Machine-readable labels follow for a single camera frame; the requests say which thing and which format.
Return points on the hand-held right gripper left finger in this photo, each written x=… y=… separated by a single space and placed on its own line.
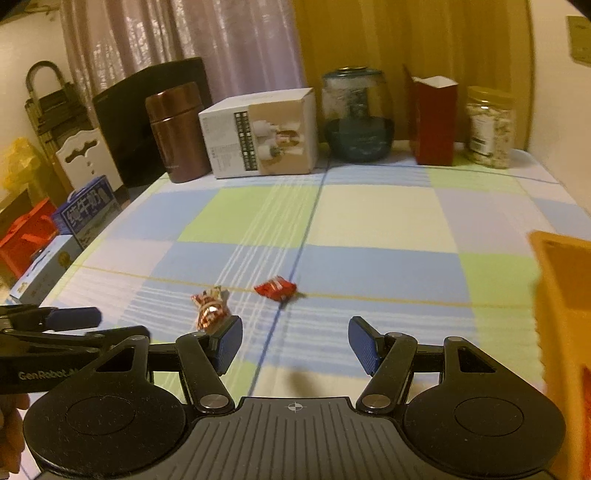
x=229 y=345

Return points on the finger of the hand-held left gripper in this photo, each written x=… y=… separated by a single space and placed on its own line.
x=69 y=342
x=76 y=319

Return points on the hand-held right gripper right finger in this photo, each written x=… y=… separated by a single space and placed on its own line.
x=362 y=345

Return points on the brown red snack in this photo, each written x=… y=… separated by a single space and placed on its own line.
x=210 y=308

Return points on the red double candy packet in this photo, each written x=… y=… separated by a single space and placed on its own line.
x=274 y=288

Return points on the orange plastic basket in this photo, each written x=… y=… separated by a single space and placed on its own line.
x=568 y=300

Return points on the person's left hand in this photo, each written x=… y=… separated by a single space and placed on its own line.
x=11 y=429

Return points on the pale blue carton box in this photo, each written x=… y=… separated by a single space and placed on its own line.
x=46 y=267

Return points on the red bag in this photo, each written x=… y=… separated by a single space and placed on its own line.
x=25 y=240

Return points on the blue milk carton box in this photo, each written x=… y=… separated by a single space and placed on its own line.
x=87 y=214

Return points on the checkered tablecloth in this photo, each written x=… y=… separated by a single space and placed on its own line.
x=369 y=221

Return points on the white wooden chair back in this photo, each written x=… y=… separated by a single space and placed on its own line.
x=83 y=157

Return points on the yellow plastic bag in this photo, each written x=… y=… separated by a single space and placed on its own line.
x=18 y=164

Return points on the black appliance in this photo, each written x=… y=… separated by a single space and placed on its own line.
x=134 y=124

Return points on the brown thermos jar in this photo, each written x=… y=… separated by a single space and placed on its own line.
x=178 y=134

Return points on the white product box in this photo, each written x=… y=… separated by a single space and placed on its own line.
x=258 y=134

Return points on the dark metal rack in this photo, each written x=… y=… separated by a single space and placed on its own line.
x=46 y=106

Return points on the dark glass jar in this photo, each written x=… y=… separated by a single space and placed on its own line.
x=358 y=120

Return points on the red carton box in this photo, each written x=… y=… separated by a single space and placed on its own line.
x=436 y=124

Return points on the clear plastic nut jar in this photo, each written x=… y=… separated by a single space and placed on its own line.
x=490 y=129

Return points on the pink lace curtain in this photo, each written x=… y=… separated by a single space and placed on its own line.
x=207 y=37

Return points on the wall socket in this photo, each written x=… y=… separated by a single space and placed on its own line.
x=581 y=39

